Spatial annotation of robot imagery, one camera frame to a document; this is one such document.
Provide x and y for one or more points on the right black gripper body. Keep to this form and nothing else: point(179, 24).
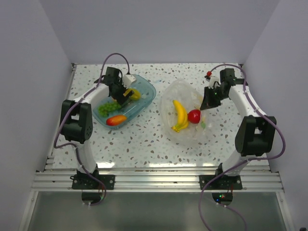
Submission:
point(216, 94)

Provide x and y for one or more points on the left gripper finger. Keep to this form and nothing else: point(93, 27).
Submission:
point(129, 93)
point(125, 103)

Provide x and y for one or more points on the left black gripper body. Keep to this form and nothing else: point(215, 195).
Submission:
point(118, 95)

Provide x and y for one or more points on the yellow fake starfruit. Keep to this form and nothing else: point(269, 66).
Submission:
point(137, 95)

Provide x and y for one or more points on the blue plastic fruit tray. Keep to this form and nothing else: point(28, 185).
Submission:
point(148, 93)

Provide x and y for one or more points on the red fake apple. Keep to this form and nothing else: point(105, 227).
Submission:
point(194, 116)

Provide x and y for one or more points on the green fake grapes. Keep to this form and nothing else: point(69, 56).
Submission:
point(105, 109)

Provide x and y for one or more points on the red orange fake mango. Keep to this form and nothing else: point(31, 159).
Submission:
point(116, 120)

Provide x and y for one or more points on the yellow fake banana bunch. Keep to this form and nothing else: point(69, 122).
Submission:
point(182, 117)

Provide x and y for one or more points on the clear plastic bag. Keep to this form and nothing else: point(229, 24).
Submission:
point(183, 92)

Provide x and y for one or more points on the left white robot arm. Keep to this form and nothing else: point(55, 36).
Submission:
point(76, 123)

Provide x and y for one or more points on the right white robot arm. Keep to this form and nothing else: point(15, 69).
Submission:
point(256, 132)

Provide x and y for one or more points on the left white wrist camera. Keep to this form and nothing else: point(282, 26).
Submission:
point(127, 80)

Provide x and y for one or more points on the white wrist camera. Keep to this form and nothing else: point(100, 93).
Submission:
point(127, 80)
point(213, 81)

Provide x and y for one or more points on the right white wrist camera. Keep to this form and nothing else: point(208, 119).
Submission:
point(213, 81)

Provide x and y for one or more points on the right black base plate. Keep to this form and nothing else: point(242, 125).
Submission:
point(223, 183)

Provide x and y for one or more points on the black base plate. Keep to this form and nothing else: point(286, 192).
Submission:
point(84, 182)
point(223, 183)

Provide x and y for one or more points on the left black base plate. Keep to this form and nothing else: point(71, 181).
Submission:
point(84, 182)

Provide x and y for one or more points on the aluminium mounting rail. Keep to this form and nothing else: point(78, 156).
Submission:
point(160, 179)

